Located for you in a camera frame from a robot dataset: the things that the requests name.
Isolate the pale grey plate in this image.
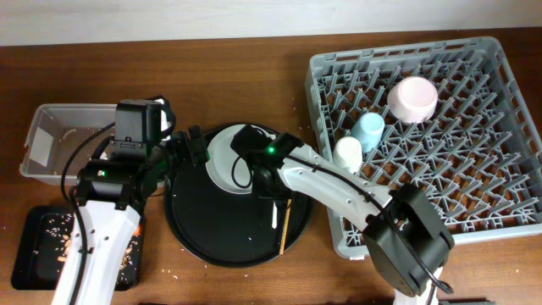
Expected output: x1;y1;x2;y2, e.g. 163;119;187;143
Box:
206;124;252;195

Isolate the wooden chopstick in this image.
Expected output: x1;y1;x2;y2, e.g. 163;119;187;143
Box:
279;199;292;256

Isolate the white plastic fork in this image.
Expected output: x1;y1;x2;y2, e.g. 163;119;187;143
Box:
271;201;278;230

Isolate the cream white cup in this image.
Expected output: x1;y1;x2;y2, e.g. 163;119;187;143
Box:
332;136;362;174

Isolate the light blue plastic cup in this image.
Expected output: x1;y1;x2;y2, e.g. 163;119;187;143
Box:
351;112;385;153

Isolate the pink white bowl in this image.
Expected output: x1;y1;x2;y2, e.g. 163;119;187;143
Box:
387;76;438;124

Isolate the orange carrot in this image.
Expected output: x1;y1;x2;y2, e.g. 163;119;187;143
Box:
133;225;142;237

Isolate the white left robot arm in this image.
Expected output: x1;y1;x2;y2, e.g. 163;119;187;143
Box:
53;96;209;304

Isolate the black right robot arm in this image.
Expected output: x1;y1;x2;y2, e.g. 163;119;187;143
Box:
230;125;455;297

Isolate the grey dishwasher rack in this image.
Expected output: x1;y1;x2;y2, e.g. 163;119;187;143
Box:
305;36;541;244

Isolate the round black tray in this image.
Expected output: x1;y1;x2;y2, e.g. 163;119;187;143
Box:
163;164;314;268

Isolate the clear plastic bin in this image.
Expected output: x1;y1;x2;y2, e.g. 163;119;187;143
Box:
19;103;116;186

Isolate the black rectangular tray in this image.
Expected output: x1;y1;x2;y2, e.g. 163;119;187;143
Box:
11;206;145;291

